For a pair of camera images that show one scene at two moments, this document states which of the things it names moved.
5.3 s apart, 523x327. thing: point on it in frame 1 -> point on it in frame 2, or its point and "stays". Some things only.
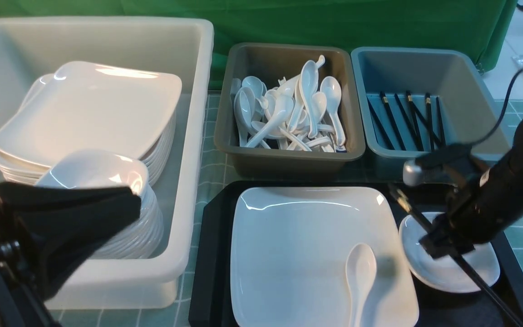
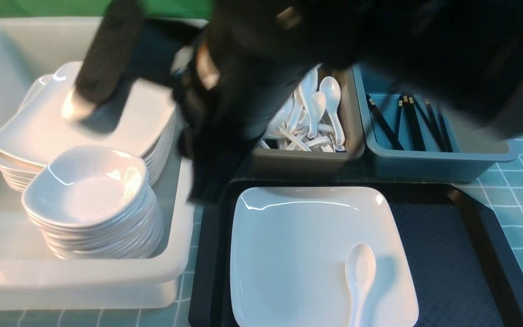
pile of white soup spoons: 296,116 stays
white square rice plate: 288,248 stays
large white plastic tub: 8,56 stays
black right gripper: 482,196 -> 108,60
